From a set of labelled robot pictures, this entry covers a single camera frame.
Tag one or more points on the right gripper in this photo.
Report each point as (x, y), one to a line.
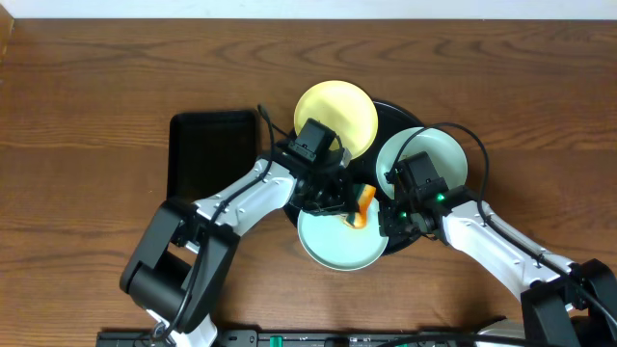
(391, 224)

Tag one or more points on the mint plate front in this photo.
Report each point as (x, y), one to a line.
(337, 246)

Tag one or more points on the mint plate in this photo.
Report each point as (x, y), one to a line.
(337, 246)
(444, 151)

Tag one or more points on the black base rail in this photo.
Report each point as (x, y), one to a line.
(253, 338)

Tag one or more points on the yellow plate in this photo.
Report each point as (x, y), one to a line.
(344, 108)

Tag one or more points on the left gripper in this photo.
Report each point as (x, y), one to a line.
(328, 201)

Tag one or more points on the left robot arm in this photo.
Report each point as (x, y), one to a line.
(177, 271)

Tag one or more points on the rectangular black tray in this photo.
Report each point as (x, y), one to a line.
(208, 151)

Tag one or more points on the orange green sponge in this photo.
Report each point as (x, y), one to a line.
(363, 195)

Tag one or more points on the round black tray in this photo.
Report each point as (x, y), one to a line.
(392, 119)

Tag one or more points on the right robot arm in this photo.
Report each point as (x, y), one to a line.
(564, 303)

